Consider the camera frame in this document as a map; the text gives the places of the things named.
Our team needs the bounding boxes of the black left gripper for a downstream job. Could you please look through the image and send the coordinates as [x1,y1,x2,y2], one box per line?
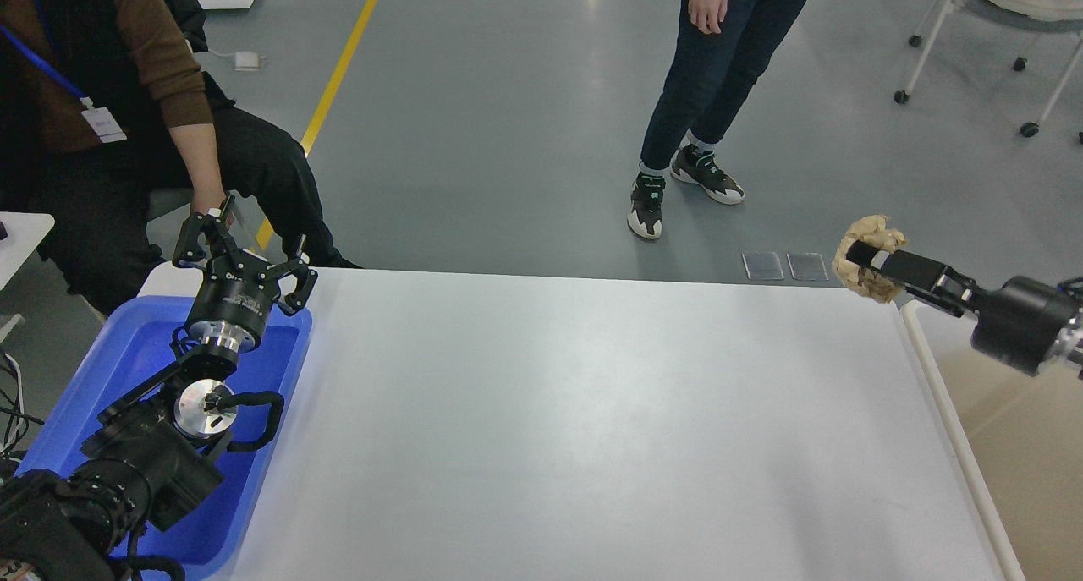
[173,212,318,351]

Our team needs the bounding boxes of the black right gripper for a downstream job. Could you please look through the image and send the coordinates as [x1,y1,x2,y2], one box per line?
[869,249,1080,376]

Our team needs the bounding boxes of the brown paper ball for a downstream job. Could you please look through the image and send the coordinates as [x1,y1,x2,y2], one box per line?
[832,214,908,304]

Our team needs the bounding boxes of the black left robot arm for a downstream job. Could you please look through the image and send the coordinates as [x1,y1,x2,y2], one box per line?
[1,202,317,580]

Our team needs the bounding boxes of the right metal floor plate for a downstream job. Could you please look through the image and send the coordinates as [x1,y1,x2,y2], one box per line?
[786,251,828,282]

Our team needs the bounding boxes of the metal floor plate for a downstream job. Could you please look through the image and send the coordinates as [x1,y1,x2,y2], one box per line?
[786,251,828,282]
[742,251,786,281]

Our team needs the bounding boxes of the blue plastic bin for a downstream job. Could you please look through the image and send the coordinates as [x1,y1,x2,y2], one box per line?
[19,296,313,580]

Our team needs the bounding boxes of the left metal floor plate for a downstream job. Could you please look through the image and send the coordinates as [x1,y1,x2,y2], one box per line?
[742,251,786,281]

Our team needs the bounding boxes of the beige plastic bin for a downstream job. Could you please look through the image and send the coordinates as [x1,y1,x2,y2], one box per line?
[901,301,1082,580]

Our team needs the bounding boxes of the white power adapter on floor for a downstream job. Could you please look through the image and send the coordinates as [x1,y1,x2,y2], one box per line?
[234,52,262,72]

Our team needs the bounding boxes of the seated person brown sweater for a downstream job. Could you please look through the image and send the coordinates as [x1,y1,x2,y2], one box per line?
[3,0,349,315]

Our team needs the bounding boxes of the white side table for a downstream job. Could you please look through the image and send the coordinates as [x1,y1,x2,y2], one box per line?
[1,211,55,288]

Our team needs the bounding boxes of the white rolling chair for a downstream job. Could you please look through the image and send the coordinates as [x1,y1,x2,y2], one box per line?
[893,0,1082,139]

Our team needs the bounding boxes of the standing person dark jeans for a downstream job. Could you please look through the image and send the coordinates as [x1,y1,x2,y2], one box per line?
[627,0,808,238]

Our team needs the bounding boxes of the black cables bundle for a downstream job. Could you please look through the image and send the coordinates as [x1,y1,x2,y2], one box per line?
[0,348,45,459]

